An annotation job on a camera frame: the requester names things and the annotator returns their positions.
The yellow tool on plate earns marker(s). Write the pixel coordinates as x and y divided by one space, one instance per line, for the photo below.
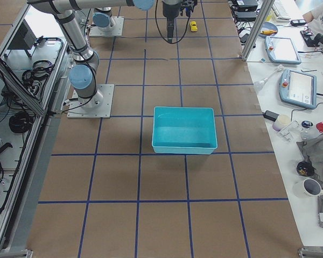
268 32

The light blue plastic bin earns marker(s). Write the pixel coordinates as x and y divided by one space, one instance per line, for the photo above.
184 130

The blue plate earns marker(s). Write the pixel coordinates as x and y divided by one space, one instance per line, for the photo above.
268 26

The red plastic toy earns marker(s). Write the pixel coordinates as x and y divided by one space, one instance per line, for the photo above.
319 127

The white mug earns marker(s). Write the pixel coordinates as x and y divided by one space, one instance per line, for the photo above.
307 188

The near teach pendant tablet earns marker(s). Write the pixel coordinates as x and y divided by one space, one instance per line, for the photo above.
298 88

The teach pendant tablet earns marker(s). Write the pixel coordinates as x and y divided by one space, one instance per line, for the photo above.
281 50
298 88

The yellow beetle toy car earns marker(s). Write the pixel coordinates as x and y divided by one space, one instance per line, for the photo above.
193 26

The aluminium frame post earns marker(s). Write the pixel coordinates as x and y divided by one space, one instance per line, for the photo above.
264 11

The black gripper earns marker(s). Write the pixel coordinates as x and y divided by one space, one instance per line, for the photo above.
169 11

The lavender cup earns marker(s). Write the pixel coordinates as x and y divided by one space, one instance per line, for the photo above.
281 122

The black small bowl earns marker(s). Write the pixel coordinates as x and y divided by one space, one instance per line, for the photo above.
305 169

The black power adapter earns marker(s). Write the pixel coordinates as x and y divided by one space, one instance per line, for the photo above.
269 115

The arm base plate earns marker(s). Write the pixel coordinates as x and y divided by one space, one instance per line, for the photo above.
98 107
107 26

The far teach pendant tablet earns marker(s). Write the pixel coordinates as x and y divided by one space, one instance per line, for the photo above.
281 50

